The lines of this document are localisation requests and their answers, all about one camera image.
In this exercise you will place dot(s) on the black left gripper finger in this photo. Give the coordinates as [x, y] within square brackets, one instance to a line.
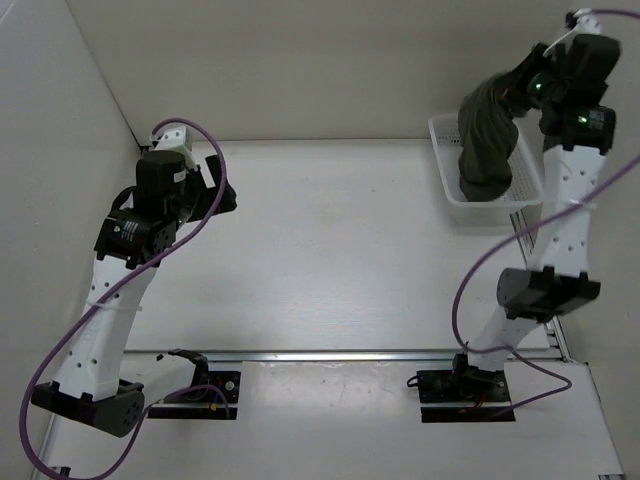
[227, 202]
[215, 170]

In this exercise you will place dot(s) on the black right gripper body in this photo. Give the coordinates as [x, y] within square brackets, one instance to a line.
[536, 82]

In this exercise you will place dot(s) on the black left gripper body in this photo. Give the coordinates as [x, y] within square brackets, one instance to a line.
[184, 207]

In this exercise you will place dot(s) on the olive green shorts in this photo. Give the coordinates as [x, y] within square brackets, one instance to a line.
[485, 145]

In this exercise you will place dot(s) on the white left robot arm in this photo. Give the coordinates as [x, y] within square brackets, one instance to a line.
[139, 231]

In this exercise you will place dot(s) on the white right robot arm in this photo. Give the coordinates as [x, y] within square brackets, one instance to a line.
[555, 281]

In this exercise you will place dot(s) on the white plastic mesh basket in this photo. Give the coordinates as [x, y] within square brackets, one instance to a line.
[525, 190]

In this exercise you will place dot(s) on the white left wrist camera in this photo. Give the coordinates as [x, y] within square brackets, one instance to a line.
[177, 140]

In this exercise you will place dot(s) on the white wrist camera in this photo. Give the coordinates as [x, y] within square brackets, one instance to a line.
[177, 140]
[582, 21]

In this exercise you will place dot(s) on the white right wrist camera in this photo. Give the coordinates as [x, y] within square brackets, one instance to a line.
[582, 21]

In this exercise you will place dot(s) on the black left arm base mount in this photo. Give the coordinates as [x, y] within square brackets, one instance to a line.
[183, 385]

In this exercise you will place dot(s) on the aluminium frame rail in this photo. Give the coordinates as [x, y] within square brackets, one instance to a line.
[327, 288]

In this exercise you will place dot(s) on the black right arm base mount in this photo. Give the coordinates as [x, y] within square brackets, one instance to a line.
[462, 393]

